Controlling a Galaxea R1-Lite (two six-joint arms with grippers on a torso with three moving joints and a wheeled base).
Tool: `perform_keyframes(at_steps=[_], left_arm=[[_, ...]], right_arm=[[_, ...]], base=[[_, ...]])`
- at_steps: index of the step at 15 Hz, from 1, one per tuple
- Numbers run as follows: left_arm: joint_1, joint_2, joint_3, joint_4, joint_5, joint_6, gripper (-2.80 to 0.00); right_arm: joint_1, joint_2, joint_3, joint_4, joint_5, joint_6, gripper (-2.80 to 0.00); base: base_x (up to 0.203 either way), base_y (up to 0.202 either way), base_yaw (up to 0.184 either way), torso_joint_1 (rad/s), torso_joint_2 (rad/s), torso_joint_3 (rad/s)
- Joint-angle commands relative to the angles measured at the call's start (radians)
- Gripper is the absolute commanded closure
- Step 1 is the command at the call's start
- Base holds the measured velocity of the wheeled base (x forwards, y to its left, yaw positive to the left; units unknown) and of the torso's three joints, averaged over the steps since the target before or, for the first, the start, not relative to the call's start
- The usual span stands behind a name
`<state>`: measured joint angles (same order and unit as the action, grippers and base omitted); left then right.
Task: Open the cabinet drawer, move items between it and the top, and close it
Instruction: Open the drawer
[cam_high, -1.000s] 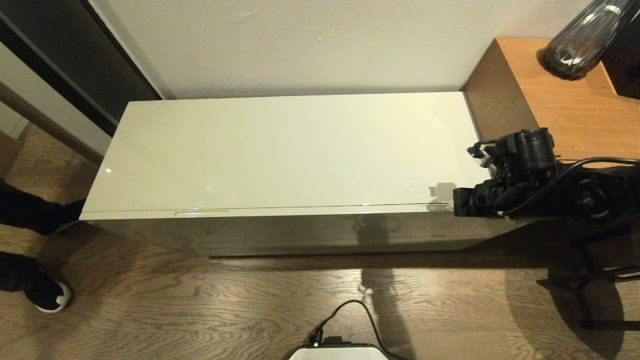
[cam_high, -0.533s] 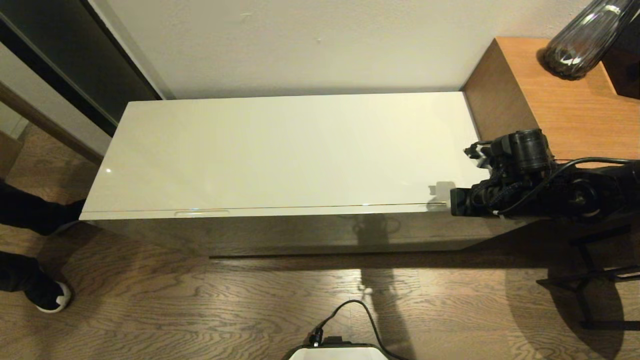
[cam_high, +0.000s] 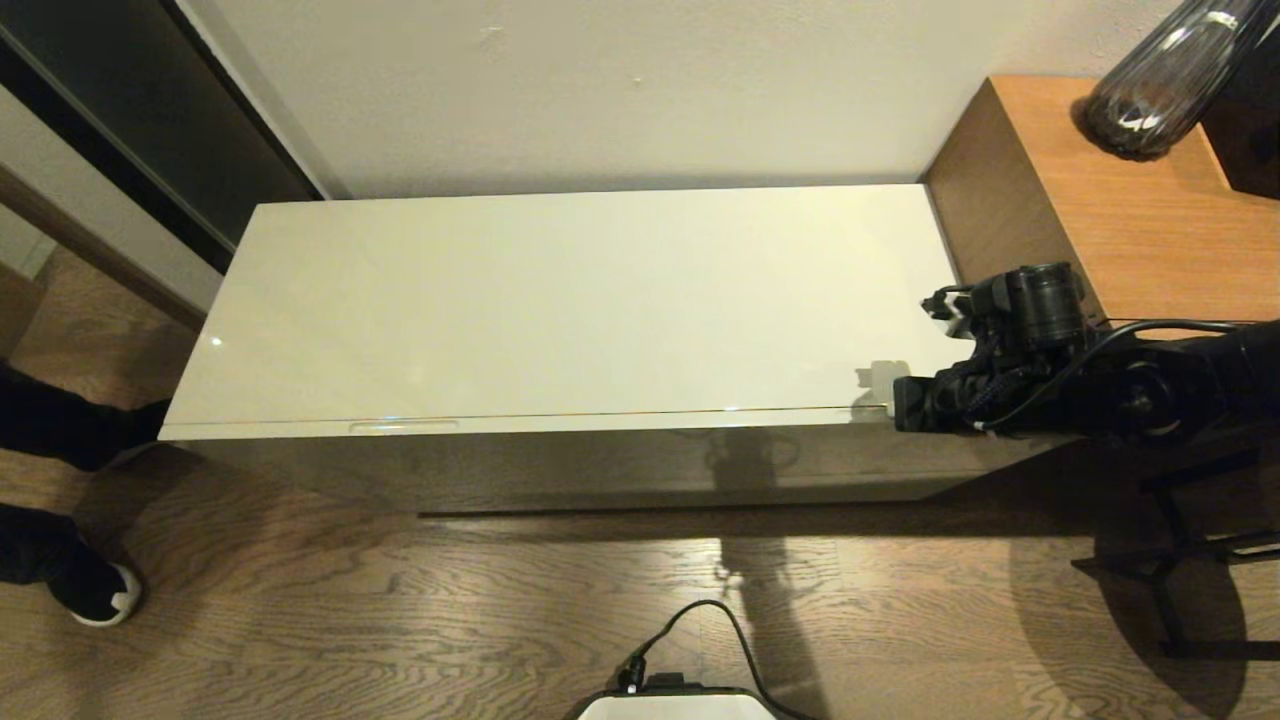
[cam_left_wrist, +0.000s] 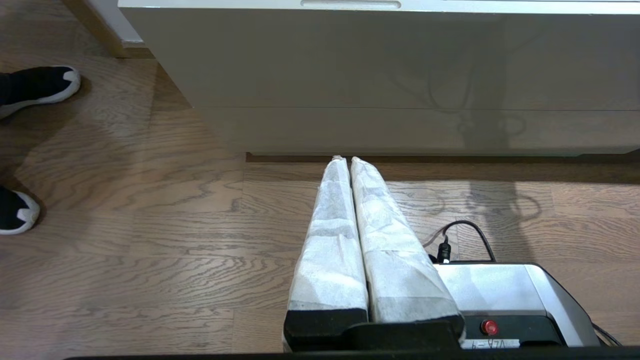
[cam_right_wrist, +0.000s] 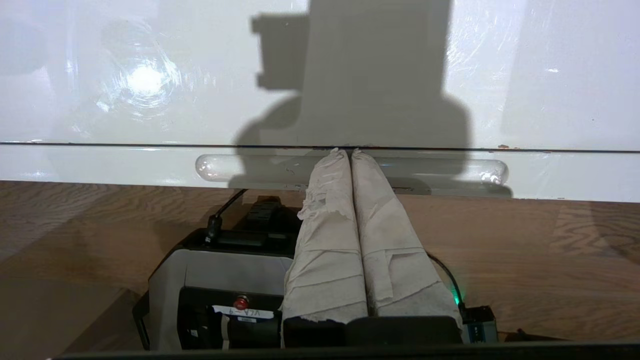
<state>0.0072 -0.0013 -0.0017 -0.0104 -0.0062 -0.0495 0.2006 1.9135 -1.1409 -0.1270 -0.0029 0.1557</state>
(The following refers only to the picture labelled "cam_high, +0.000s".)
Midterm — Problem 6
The dark ribbed glass vase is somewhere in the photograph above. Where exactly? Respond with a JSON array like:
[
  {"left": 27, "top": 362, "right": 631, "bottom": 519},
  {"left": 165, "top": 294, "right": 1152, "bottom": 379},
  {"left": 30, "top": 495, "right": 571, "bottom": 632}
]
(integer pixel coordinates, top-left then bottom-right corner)
[{"left": 1085, "top": 0, "right": 1276, "bottom": 161}]

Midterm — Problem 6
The grey wood-trimmed door frame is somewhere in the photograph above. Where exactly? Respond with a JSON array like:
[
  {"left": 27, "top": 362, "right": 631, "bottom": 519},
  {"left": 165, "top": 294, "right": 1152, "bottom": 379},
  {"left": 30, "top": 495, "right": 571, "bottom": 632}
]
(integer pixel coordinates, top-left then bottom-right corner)
[{"left": 0, "top": 85, "right": 226, "bottom": 331}]

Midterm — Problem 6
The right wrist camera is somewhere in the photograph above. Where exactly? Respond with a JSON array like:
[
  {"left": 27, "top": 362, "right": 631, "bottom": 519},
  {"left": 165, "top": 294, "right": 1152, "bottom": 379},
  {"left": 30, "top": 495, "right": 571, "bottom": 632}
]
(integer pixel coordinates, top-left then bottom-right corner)
[{"left": 920, "top": 285, "right": 979, "bottom": 339}]

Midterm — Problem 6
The white glossy cabinet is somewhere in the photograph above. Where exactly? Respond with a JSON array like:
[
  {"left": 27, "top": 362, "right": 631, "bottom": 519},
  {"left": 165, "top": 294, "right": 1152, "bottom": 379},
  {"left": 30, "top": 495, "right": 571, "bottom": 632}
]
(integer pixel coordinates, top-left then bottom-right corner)
[{"left": 160, "top": 185, "right": 1011, "bottom": 516}]

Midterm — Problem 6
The brown wooden side table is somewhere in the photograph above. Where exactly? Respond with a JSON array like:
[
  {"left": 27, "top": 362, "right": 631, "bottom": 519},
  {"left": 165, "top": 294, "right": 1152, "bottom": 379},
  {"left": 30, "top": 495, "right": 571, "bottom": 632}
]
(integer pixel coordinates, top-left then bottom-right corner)
[{"left": 925, "top": 78, "right": 1280, "bottom": 411}]

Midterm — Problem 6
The dark door panel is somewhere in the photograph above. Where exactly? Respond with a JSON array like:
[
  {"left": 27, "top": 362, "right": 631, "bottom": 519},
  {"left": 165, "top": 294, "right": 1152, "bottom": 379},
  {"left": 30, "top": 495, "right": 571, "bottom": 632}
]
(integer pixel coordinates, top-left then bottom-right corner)
[{"left": 0, "top": 0, "right": 326, "bottom": 276}]

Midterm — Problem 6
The black box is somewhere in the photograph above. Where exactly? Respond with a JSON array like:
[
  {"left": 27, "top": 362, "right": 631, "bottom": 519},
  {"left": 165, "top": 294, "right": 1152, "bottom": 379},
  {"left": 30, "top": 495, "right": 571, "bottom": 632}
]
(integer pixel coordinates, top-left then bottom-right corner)
[{"left": 1203, "top": 30, "right": 1280, "bottom": 201}]

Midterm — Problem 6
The black white-soled shoe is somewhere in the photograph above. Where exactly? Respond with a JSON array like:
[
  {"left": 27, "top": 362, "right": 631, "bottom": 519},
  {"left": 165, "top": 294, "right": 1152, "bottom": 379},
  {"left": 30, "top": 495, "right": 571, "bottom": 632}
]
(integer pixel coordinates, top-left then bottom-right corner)
[{"left": 48, "top": 558, "right": 143, "bottom": 629}]

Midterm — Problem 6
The black trouser leg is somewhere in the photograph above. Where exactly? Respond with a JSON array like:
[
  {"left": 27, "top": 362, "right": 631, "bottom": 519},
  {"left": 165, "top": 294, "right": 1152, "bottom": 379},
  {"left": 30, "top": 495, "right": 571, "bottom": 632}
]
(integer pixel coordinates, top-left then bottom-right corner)
[
  {"left": 0, "top": 505, "right": 86, "bottom": 591},
  {"left": 0, "top": 362, "right": 173, "bottom": 473}
]

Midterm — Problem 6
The black base cable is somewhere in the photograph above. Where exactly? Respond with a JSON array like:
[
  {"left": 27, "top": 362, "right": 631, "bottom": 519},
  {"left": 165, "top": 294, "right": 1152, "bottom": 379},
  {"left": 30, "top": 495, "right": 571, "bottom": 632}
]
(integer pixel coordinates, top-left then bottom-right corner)
[{"left": 618, "top": 600, "right": 811, "bottom": 720}]

